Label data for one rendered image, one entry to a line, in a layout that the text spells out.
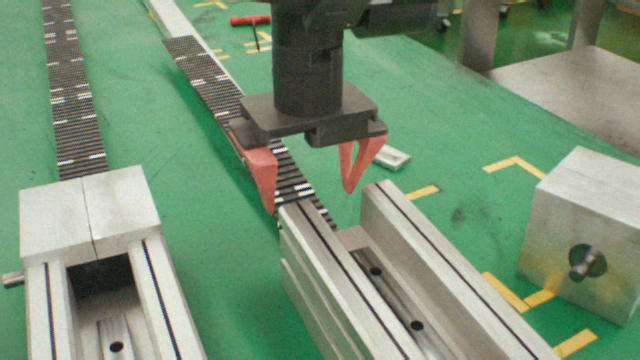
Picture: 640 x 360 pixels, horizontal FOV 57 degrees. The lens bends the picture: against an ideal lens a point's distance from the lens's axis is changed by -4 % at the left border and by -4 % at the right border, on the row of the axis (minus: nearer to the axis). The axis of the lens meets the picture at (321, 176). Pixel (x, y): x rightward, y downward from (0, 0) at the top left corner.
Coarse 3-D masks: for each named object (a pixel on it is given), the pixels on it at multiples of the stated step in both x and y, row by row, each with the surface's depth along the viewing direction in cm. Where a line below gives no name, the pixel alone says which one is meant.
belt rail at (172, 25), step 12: (144, 0) 120; (156, 0) 113; (168, 0) 113; (156, 12) 108; (168, 12) 107; (180, 12) 107; (168, 24) 101; (180, 24) 101; (168, 36) 101; (204, 48) 91; (216, 60) 87; (216, 120) 77
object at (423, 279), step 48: (384, 192) 49; (288, 240) 48; (336, 240) 44; (384, 240) 48; (432, 240) 44; (288, 288) 50; (336, 288) 40; (384, 288) 44; (432, 288) 42; (480, 288) 40; (336, 336) 41; (384, 336) 36; (432, 336) 40; (480, 336) 38; (528, 336) 36
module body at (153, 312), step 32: (160, 256) 42; (32, 288) 39; (64, 288) 40; (128, 288) 45; (160, 288) 40; (32, 320) 37; (64, 320) 37; (96, 320) 42; (128, 320) 42; (160, 320) 37; (192, 320) 37; (32, 352) 35; (64, 352) 35; (96, 352) 40; (128, 352) 38; (160, 352) 35; (192, 352) 35
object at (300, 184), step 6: (294, 180) 62; (300, 180) 62; (306, 180) 62; (276, 186) 61; (282, 186) 61; (288, 186) 62; (294, 186) 62; (300, 186) 62; (306, 186) 62; (276, 192) 61; (282, 192) 61; (288, 192) 61; (294, 192) 61
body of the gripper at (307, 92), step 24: (336, 48) 47; (288, 72) 47; (312, 72) 46; (336, 72) 47; (264, 96) 52; (288, 96) 48; (312, 96) 47; (336, 96) 49; (360, 96) 52; (264, 120) 48; (288, 120) 48; (312, 120) 48; (336, 120) 49
